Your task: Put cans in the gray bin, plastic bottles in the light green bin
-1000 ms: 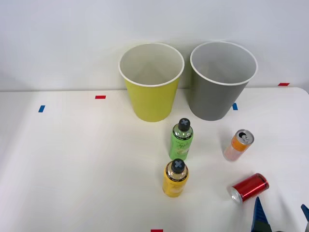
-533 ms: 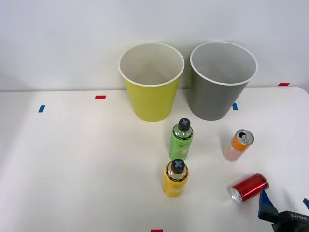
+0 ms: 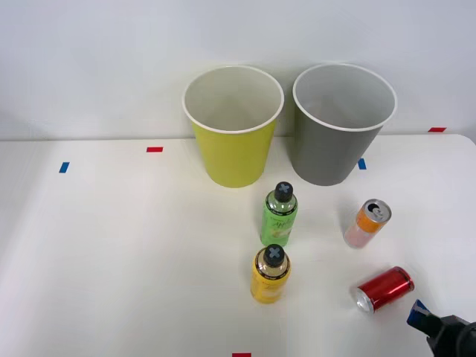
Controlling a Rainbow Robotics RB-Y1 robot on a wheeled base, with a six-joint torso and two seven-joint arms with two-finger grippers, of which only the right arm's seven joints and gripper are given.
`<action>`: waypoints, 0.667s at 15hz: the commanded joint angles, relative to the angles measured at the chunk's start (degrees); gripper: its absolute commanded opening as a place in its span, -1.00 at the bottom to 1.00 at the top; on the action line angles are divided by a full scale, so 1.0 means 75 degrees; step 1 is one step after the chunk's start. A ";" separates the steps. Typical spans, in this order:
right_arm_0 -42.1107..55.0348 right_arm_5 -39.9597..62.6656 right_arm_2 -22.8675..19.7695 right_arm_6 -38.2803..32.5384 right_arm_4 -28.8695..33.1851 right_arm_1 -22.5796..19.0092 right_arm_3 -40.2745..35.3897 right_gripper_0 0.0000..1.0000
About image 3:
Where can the green label plastic bottle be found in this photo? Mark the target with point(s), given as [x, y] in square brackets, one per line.
[278, 227]

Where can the yellow label plastic bottle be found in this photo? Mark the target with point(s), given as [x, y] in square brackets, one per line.
[268, 284]

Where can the yellow-green plastic waste bin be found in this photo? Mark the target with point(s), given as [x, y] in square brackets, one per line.
[234, 156]

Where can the grey plastic waste bin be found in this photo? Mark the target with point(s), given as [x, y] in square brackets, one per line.
[331, 152]

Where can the orange and pink drink can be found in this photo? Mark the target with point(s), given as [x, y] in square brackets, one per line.
[362, 227]

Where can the red drink can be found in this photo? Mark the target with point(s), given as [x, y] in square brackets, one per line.
[386, 288]

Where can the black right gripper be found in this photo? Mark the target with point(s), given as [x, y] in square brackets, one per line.
[459, 336]

